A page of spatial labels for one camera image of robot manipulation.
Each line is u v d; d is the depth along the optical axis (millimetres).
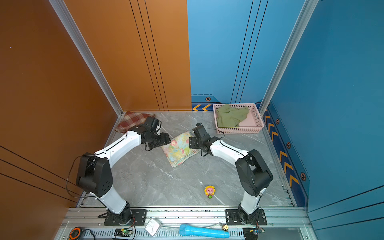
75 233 671
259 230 694
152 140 745
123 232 707
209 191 773
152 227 698
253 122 1134
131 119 1118
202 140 698
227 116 1122
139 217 737
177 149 965
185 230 667
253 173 463
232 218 725
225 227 679
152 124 722
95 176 453
